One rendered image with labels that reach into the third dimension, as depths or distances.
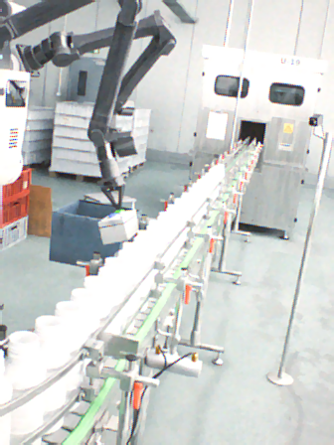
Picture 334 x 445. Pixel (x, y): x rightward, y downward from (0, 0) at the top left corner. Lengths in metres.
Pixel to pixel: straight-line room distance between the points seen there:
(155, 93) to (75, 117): 4.04
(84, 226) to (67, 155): 6.23
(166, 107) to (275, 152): 6.04
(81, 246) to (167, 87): 9.93
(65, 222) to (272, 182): 4.32
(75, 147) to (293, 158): 3.58
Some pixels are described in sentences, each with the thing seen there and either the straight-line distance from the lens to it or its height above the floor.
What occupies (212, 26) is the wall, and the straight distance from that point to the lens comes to 12.00.
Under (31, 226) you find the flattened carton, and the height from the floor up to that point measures 0.08.
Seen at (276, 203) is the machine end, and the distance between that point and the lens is 6.37.
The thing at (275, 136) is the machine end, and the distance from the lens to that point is 6.28.
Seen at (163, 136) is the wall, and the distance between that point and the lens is 12.06.
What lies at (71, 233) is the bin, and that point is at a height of 0.87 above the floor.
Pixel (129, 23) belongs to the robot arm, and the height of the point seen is 1.65.
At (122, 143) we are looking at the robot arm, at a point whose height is 1.32.
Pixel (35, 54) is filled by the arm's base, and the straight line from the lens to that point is 1.97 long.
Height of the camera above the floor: 1.48
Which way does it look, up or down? 13 degrees down
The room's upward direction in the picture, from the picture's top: 8 degrees clockwise
